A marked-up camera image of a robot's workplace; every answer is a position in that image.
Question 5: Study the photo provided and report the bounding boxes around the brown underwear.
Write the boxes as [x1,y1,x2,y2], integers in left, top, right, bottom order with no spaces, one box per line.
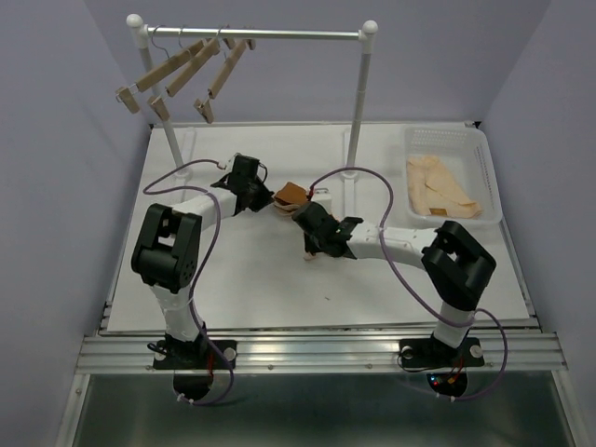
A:
[273,182,308,217]

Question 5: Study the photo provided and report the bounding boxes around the wooden clip hanger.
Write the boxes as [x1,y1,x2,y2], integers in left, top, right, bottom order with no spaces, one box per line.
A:
[115,39,206,114]
[166,36,221,124]
[194,37,256,124]

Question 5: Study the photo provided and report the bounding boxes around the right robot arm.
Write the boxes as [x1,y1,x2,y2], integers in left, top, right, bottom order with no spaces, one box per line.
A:
[292,201,496,371]

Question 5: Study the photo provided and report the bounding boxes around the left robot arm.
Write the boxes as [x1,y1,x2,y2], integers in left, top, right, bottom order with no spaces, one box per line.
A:
[131,154,273,370]

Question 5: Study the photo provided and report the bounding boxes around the beige underwear in basket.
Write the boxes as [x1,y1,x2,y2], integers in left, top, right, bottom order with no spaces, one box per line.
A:
[406,156,482,219]

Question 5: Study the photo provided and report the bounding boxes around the white plastic basket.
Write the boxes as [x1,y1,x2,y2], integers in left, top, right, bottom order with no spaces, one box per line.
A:
[401,125,503,227]

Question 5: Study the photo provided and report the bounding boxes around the white clothes rack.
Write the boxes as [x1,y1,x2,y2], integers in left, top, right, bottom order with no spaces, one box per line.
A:
[126,14,379,168]

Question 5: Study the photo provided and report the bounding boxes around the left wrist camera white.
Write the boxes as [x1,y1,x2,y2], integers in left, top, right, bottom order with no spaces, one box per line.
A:
[216,157,235,171]

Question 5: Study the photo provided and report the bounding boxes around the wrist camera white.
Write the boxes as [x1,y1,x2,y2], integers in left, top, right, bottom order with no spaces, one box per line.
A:
[216,157,235,171]
[308,187,332,214]

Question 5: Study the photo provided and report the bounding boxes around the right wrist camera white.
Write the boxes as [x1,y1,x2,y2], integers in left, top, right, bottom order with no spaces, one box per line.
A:
[308,187,332,214]

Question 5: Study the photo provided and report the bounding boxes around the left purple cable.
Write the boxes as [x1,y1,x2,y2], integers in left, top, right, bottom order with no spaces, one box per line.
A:
[142,159,235,408]

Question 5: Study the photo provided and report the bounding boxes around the aluminium mounting rail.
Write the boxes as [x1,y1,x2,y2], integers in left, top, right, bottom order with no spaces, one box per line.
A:
[75,322,568,374]

